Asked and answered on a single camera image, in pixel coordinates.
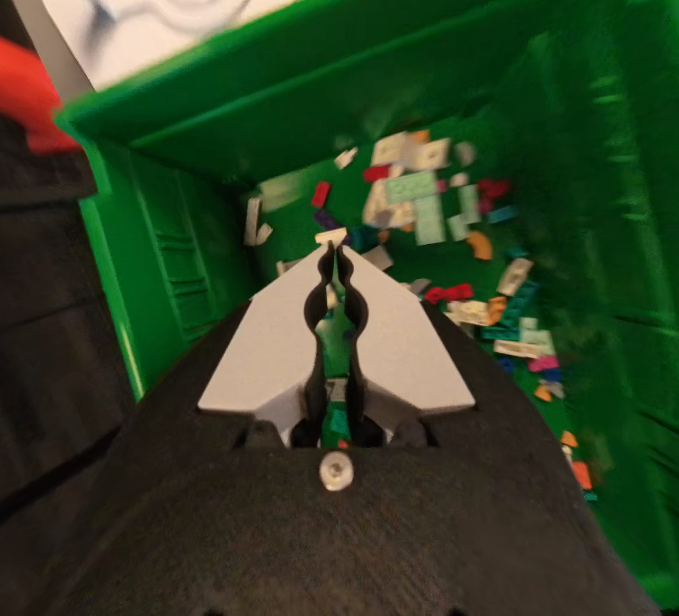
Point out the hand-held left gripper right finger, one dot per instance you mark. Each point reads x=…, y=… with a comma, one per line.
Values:
x=408, y=356

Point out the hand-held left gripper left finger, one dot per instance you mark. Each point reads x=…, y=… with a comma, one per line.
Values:
x=254, y=356

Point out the small white lego piece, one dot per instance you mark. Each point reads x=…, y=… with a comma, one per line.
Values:
x=330, y=235

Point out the pile of lego pieces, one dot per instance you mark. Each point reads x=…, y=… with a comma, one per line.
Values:
x=424, y=191

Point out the green plastic bin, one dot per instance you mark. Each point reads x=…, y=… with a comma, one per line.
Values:
x=318, y=69

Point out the black textured case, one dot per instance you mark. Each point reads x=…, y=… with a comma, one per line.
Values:
x=47, y=282

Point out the red object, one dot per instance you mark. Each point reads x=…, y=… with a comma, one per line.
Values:
x=26, y=91

